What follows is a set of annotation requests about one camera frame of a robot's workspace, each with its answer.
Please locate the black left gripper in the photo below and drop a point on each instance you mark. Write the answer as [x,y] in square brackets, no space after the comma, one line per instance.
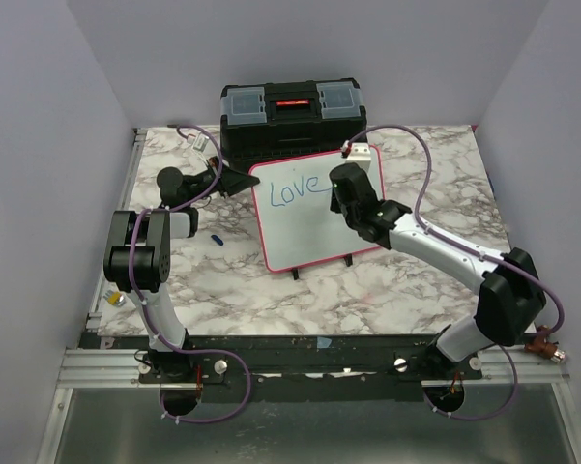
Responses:
[230,181]

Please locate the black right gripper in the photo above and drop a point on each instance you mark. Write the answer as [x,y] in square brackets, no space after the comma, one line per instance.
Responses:
[334,206]

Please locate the blue marker cap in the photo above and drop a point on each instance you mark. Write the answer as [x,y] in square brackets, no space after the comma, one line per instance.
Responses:
[218,240]

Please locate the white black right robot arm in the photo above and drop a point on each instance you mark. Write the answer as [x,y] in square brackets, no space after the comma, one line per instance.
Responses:
[509,298]

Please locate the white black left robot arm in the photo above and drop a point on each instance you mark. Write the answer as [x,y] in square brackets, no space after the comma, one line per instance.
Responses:
[137,257]

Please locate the pink framed whiteboard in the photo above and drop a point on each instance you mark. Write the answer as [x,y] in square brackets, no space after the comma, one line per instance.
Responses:
[292,205]

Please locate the black plastic toolbox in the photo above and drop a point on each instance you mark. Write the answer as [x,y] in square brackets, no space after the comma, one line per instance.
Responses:
[277,121]

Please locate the blue tape piece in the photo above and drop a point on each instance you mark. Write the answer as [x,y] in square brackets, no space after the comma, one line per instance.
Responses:
[323,342]

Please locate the yellow silver small part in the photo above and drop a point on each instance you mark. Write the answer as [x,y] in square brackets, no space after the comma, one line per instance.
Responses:
[114,298]

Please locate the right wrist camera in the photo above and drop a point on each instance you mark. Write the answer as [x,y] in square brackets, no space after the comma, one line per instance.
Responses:
[358,153]

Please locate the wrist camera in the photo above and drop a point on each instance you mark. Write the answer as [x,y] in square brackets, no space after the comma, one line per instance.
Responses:
[358,153]
[199,147]

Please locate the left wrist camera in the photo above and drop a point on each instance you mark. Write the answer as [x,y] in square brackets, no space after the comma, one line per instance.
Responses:
[199,147]

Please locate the aluminium frame rail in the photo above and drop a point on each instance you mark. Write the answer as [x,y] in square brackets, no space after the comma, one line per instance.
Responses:
[119,224]

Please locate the black mounting rail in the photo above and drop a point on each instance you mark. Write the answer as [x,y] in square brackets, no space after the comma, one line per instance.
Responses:
[274,368]

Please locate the red brown cable connector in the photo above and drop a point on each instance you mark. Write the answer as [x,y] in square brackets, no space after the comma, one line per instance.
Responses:
[541,346]

